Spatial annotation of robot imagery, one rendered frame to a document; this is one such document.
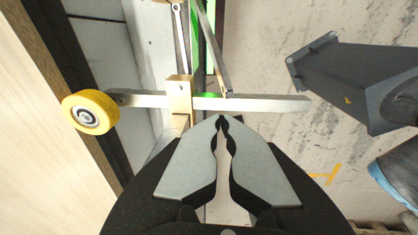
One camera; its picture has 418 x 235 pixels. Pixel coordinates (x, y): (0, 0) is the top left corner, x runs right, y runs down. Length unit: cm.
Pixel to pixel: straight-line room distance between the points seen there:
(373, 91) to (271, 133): 89
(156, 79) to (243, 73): 76
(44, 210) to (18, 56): 53
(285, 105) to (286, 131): 119
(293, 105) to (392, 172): 45
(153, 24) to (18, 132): 39
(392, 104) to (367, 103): 5
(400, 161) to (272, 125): 88
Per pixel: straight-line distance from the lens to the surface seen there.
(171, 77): 30
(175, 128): 26
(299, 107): 34
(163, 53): 51
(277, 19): 116
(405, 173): 71
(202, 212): 98
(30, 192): 68
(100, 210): 62
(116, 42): 50
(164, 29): 50
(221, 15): 40
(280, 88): 127
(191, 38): 31
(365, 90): 74
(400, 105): 78
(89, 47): 42
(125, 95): 35
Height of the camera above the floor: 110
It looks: 58 degrees down
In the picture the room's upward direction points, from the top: 173 degrees counter-clockwise
